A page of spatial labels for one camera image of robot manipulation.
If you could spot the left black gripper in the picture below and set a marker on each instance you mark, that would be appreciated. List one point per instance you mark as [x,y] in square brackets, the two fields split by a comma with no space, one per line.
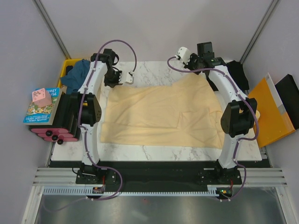
[112,85]

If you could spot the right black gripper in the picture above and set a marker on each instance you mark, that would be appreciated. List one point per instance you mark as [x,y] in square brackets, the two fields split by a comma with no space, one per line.
[192,57]

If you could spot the cream yellow t shirt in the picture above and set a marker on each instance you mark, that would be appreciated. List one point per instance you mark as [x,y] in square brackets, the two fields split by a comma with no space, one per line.
[184,114]

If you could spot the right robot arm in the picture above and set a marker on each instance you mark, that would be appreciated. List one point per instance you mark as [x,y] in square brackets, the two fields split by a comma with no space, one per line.
[239,115]

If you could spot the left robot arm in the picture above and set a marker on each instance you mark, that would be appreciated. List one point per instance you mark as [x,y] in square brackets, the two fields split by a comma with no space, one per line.
[86,106]

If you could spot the blue t shirt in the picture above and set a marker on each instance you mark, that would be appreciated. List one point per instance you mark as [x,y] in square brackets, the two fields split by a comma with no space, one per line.
[76,76]

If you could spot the folded black t shirt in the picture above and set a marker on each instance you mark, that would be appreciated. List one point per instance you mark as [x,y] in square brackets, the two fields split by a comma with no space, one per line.
[235,69]

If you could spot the yellow plastic bin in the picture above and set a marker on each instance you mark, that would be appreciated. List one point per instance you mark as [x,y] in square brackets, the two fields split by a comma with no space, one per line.
[68,64]

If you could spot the pink black box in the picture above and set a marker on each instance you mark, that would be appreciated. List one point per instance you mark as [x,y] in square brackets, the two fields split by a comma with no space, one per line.
[64,127]

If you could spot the pink cube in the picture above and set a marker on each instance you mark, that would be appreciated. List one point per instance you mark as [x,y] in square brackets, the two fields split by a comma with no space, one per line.
[41,98]

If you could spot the yellow plastic cup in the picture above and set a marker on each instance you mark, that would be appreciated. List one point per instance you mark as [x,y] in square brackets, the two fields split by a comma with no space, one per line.
[257,114]

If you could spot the blue illustrated book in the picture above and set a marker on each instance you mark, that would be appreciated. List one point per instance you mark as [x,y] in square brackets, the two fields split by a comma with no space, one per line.
[45,115]

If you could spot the white strip board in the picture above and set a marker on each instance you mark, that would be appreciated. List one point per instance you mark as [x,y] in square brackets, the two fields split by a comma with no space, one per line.
[275,94]

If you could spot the orange board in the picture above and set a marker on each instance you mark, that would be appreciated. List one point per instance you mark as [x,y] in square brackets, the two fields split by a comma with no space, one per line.
[272,126]

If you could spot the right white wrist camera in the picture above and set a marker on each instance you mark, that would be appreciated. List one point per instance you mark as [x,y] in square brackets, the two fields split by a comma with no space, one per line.
[183,54]

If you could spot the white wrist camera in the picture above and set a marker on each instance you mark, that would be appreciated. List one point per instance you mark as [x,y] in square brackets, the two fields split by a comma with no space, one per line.
[183,54]
[128,78]

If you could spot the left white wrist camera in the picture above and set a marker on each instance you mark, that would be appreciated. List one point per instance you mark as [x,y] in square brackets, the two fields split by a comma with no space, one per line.
[128,78]

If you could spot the left corner aluminium post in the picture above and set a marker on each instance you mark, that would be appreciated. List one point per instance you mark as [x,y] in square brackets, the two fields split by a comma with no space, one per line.
[51,27]

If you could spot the corner aluminium post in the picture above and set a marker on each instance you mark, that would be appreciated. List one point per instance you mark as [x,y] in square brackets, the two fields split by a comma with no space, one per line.
[260,28]
[51,27]

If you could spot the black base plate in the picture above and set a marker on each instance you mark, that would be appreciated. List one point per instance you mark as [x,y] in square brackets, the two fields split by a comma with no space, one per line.
[121,165]

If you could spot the right corner aluminium post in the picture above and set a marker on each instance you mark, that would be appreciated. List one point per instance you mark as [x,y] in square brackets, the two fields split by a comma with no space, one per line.
[260,28]

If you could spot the aluminium frame rail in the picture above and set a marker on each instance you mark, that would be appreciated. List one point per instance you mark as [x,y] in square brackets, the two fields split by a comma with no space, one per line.
[252,177]

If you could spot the white cable duct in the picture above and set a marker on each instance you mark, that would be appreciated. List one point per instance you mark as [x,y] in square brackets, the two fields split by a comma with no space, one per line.
[106,191]

